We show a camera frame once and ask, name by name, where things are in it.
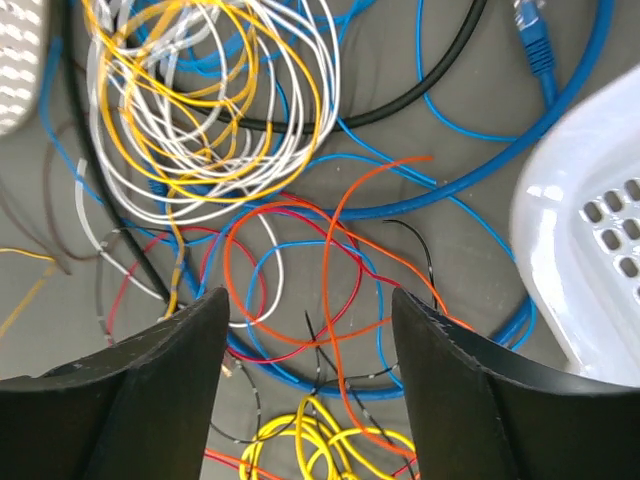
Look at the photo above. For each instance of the white basket with rounded corners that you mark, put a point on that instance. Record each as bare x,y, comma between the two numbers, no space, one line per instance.
24,35

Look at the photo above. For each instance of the white rectangular basket right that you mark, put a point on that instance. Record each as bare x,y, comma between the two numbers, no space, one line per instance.
574,231

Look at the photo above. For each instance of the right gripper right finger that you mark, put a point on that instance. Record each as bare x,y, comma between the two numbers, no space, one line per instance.
480,411

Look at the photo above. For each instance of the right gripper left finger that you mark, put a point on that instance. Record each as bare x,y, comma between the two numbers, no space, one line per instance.
137,410

